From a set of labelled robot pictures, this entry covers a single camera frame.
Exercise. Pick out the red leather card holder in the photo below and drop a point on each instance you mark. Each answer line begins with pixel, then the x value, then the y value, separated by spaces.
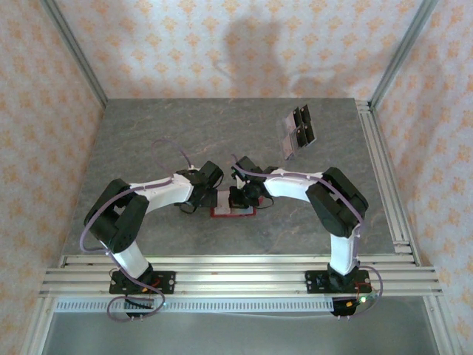
pixel 224 201

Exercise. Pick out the pink patterned credit card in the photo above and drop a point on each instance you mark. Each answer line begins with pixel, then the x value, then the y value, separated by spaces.
pixel 289 123
pixel 289 148

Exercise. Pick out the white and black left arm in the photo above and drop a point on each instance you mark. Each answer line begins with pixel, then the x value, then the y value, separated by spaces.
pixel 162 192

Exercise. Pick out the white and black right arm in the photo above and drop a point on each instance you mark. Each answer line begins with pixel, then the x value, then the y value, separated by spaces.
pixel 292 185

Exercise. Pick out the black card with gold chip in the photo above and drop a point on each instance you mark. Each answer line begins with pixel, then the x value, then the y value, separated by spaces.
pixel 301 137
pixel 298 117
pixel 310 134
pixel 306 114

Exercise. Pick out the wide aluminium mounting beam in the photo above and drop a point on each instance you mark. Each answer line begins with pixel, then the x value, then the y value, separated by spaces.
pixel 240 283

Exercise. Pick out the grey sheet metal shelf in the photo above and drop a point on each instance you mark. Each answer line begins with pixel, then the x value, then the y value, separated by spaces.
pixel 240 336

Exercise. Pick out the black controller board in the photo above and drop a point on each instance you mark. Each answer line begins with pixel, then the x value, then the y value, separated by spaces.
pixel 343 308

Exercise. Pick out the aluminium extrusion rail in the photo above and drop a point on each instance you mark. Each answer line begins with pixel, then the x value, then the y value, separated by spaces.
pixel 240 260
pixel 386 185

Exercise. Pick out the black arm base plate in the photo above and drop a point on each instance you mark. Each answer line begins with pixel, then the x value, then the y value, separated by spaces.
pixel 314 283
pixel 166 283

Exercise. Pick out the aluminium frame post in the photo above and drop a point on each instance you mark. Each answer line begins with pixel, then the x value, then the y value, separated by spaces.
pixel 439 325
pixel 405 48
pixel 74 48
pixel 37 325

